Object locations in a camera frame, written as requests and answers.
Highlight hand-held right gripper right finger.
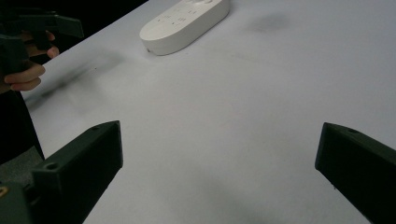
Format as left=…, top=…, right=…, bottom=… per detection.
left=314, top=121, right=396, bottom=224

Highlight white power strip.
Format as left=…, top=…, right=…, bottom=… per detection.
left=138, top=0, right=231, bottom=57

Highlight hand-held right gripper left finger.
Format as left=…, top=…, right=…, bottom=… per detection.
left=31, top=120, right=124, bottom=224

